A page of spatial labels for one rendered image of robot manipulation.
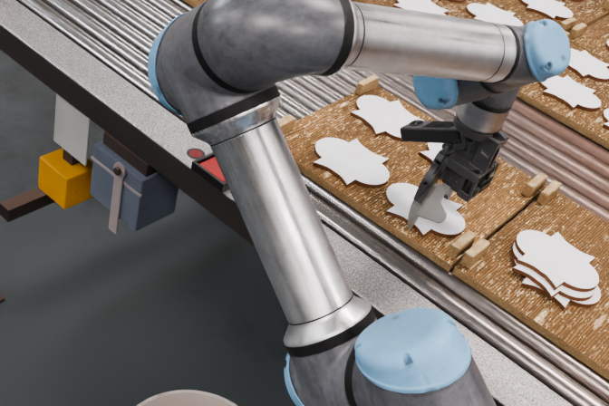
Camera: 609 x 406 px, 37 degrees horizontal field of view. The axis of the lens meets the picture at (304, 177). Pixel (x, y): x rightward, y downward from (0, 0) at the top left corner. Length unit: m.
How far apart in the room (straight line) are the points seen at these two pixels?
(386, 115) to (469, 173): 0.37
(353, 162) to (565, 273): 0.40
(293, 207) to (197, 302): 1.57
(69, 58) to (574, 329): 1.03
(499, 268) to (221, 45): 0.71
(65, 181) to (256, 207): 0.84
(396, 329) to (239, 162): 0.26
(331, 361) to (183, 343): 1.44
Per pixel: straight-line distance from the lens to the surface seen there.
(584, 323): 1.48
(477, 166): 1.44
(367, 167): 1.59
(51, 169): 1.86
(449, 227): 1.52
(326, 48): 0.96
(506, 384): 1.35
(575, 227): 1.67
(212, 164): 1.53
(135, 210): 1.68
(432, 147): 1.71
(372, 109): 1.76
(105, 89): 1.71
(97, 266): 2.67
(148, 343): 2.48
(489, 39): 1.13
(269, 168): 1.04
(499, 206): 1.63
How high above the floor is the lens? 1.84
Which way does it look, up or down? 36 degrees down
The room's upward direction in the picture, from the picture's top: 15 degrees clockwise
